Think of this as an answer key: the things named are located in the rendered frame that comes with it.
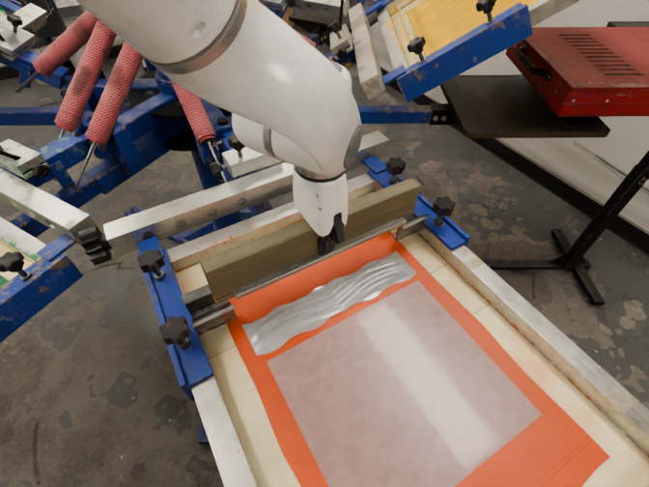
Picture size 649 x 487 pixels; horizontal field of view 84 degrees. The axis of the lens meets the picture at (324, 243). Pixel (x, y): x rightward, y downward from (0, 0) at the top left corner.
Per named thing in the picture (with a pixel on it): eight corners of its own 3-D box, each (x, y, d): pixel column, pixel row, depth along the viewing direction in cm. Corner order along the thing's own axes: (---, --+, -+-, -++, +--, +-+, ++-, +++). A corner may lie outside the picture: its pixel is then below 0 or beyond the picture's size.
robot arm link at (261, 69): (111, 50, 25) (255, 160, 45) (264, 95, 21) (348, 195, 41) (161, -60, 25) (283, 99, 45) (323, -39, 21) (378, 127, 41)
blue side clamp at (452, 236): (462, 257, 80) (471, 236, 75) (444, 267, 78) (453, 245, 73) (380, 183, 97) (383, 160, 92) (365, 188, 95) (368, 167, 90)
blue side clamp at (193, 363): (221, 386, 61) (211, 370, 56) (192, 402, 60) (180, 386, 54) (173, 266, 78) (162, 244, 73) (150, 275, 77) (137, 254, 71)
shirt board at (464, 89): (547, 95, 144) (557, 74, 138) (599, 155, 117) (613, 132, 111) (211, 96, 143) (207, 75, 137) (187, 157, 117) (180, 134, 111)
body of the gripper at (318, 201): (281, 148, 53) (286, 205, 61) (315, 186, 47) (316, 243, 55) (324, 133, 55) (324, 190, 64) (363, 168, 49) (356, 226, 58)
